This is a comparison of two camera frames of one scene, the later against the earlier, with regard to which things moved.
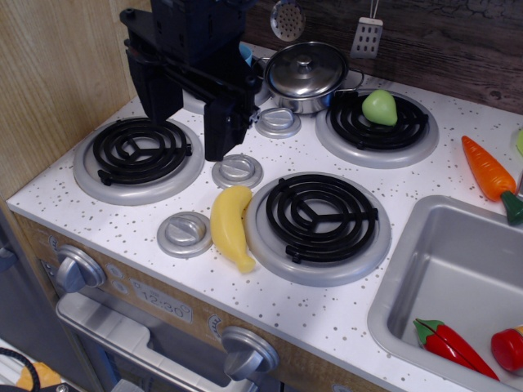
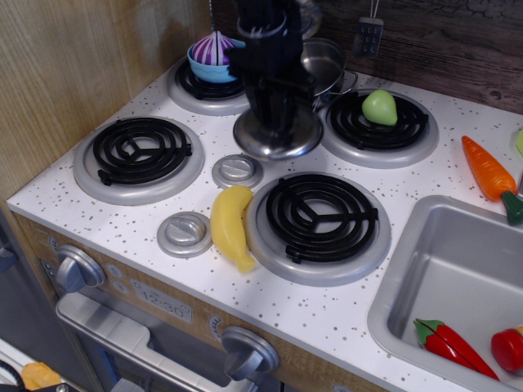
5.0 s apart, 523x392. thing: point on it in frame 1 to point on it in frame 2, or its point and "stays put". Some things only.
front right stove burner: (318, 229) stays put
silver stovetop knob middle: (239, 169) stays put
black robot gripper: (199, 40) to (273, 32)
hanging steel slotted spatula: (368, 36) stays put
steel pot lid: (306, 69) to (291, 142)
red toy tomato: (507, 347) stays put
